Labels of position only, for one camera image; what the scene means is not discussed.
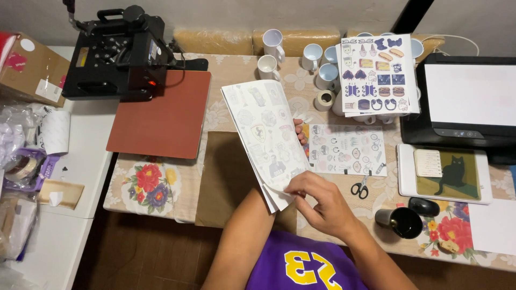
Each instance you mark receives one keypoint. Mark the person's left hand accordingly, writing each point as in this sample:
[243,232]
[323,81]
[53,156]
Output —
[300,131]

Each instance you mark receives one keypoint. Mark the person's right hand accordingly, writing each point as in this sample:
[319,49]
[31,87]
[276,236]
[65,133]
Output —
[328,205]

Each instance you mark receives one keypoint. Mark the person's left fingers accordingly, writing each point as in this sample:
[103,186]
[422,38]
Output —
[300,131]

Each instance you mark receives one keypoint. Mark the stack of pale printed sheets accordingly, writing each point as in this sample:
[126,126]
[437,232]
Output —
[262,137]

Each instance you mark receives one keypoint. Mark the small white tape piece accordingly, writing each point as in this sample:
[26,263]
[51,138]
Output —
[307,119]

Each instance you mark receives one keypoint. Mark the beige tape roll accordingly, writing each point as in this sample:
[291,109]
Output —
[324,100]

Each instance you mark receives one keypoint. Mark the printed sticker sheet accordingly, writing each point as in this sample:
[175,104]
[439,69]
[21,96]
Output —
[350,151]

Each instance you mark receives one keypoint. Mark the group of white mugs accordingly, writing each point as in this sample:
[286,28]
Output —
[326,74]

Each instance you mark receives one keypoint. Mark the brown paper sheet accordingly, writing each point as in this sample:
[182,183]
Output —
[225,181]

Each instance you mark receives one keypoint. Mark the stack of colourful printed sheets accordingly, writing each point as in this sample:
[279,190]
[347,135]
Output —
[377,74]

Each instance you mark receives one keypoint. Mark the black printer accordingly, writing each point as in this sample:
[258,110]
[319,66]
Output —
[419,125]

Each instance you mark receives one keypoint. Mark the beige note card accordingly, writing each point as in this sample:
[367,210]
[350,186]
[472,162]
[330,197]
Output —
[427,163]

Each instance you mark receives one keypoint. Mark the purple jersey with yellow print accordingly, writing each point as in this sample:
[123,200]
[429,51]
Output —
[282,261]

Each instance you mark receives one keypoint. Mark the black tumbler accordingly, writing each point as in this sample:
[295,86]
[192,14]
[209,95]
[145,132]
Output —
[397,222]

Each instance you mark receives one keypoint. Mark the red-brown heat press pad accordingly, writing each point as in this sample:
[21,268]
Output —
[161,116]

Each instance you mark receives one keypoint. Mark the black computer mouse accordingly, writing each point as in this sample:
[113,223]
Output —
[423,207]

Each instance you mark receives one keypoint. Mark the white laptop with cat picture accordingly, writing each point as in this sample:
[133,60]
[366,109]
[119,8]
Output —
[447,177]

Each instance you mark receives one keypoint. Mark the beige floral tablecloth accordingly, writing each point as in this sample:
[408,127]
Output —
[153,189]

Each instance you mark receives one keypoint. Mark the white paper in printer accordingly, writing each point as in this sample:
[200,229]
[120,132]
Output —
[469,94]

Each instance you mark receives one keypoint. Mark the piece of bread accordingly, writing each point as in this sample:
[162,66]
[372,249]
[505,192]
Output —
[448,246]

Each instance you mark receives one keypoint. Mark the black heat press machine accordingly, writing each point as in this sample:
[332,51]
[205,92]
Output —
[121,52]

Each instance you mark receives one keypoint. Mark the white paper sheet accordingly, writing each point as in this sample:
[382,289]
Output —
[494,227]

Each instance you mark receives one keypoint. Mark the brown paper scrap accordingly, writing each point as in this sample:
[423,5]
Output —
[66,193]

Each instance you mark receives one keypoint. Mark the white paper roll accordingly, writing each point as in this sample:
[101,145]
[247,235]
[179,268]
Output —
[56,131]

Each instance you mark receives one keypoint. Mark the white side table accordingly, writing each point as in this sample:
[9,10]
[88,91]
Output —
[72,225]

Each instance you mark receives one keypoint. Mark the small white paper scrap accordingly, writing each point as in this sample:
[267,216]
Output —
[55,199]

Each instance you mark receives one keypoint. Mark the purple plastic basket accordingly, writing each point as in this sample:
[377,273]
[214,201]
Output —
[46,167]

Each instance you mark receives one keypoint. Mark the brown cardboard box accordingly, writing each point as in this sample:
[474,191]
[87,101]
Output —
[34,66]

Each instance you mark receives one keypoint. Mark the tape roll in basket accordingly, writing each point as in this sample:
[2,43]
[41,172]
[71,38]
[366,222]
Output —
[25,168]

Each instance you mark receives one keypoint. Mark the heap of clear plastic bags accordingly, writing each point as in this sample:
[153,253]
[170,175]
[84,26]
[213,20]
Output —
[14,129]

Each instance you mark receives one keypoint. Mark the plastic bag with papers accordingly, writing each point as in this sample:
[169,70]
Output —
[18,225]

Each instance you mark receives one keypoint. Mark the red packet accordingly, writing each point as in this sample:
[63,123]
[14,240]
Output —
[5,46]

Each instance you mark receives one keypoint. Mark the black diagonal post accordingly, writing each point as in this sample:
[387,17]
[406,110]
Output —
[411,16]

